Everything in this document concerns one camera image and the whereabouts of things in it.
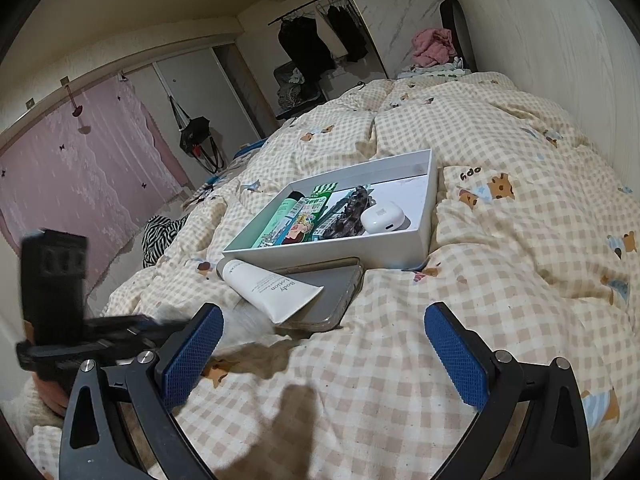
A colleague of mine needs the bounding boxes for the white body lotion tube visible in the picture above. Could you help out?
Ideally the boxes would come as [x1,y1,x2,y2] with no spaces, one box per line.
[216,257,323,325]

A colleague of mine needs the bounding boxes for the green hand cream tube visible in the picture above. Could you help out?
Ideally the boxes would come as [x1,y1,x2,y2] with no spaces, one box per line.
[252,191,305,248]

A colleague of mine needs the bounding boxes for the green cartoon candy packet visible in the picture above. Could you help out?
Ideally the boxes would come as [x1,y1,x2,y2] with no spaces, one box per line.
[280,182,337,245]

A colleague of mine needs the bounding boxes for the grey translucent hair claw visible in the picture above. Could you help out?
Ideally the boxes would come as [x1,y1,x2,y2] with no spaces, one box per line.
[314,185,374,240]

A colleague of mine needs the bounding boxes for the white earbuds case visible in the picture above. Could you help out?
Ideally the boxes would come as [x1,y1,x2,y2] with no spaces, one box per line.
[360,202,406,234]

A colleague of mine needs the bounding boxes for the person's left hand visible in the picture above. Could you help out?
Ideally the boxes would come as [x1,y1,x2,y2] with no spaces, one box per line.
[32,374,68,417]

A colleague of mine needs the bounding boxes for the zebra striped cloth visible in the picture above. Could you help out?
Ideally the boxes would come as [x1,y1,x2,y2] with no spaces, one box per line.
[141,214,188,268]

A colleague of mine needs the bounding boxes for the pink lace curtain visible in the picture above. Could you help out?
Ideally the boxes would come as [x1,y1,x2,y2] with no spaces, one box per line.
[1,77,188,287]

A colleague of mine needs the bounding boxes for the beige checkered duvet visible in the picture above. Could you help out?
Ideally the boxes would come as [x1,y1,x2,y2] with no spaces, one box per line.
[105,73,639,479]

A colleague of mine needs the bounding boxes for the black hanging bag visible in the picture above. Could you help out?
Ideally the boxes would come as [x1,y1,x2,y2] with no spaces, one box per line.
[168,96,226,174]

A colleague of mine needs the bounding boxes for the white cardboard box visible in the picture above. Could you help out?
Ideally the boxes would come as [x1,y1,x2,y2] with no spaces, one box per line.
[224,148,437,270]

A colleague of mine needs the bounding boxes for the black chair with clothes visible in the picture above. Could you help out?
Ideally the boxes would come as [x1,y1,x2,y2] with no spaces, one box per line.
[273,62,326,120]

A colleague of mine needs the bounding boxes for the black hanging clothes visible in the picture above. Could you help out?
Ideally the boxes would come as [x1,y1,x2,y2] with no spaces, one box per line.
[278,4,369,80]

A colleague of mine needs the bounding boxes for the pink clothes pile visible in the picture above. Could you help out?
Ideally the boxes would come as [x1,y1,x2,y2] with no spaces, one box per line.
[411,28,457,67]

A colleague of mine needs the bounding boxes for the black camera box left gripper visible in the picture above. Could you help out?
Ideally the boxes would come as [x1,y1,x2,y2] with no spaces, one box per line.
[20,229,88,342]

